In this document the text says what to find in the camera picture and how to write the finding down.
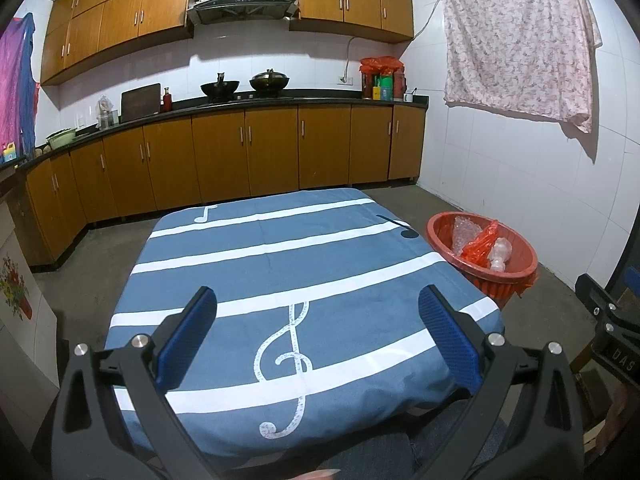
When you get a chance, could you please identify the red plastic basket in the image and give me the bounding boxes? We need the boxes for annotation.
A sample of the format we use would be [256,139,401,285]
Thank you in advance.
[426,211,539,311]

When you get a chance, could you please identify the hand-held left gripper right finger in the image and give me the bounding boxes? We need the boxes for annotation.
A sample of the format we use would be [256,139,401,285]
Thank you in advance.
[415,284,586,480]

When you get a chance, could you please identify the blue striped tablecloth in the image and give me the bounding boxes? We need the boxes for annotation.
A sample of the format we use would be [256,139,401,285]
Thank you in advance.
[107,187,505,456]

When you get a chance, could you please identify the green basin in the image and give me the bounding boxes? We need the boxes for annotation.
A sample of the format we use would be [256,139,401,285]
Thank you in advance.
[46,129,77,151]

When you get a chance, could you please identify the black open wok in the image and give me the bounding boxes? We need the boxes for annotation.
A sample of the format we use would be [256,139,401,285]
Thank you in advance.
[200,73,240,100]

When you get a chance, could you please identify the brown wooden stool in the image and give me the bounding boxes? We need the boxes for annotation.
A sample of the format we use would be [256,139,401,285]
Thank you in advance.
[570,340,613,453]

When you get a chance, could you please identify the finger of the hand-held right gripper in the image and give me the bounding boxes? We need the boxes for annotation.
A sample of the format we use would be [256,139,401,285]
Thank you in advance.
[575,272,623,333]

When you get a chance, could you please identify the pink floral hanging cloth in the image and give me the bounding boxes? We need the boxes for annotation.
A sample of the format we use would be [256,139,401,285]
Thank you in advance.
[437,0,603,134]

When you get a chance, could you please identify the wooden base cabinets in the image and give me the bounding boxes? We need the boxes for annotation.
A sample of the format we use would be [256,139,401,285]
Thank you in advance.
[10,102,427,268]

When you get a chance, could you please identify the black lidded wok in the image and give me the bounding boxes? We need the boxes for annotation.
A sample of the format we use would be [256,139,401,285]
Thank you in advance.
[249,68,291,93]

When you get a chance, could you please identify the person's leg in jeans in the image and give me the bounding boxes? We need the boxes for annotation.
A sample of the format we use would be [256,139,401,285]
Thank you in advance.
[295,400,511,480]

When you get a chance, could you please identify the white wall cable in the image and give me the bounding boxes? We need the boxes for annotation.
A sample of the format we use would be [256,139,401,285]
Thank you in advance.
[344,0,441,78]

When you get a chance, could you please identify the black kitchen countertop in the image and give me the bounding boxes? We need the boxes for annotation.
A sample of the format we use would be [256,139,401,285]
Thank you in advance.
[0,95,430,181]

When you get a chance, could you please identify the small red plastic bag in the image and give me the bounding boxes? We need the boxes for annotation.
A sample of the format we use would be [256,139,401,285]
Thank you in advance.
[460,220,500,267]

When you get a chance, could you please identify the purple hanging cloth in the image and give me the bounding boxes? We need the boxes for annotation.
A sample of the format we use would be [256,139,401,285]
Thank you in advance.
[0,12,40,153]

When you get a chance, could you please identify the dark cutting board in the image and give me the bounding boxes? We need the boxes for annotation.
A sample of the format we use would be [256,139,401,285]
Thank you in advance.
[121,83,162,122]

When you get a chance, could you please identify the red bag over canisters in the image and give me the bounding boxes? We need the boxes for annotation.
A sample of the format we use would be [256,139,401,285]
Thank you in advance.
[360,56,405,77]

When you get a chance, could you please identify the white flower-painted board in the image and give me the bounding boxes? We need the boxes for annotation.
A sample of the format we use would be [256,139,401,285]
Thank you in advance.
[0,199,63,428]

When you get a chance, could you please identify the wooden wall cabinets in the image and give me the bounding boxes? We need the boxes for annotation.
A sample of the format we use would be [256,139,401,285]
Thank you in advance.
[39,0,415,86]

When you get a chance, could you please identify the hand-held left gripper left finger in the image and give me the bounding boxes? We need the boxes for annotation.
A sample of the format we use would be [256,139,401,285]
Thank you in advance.
[50,286,221,480]

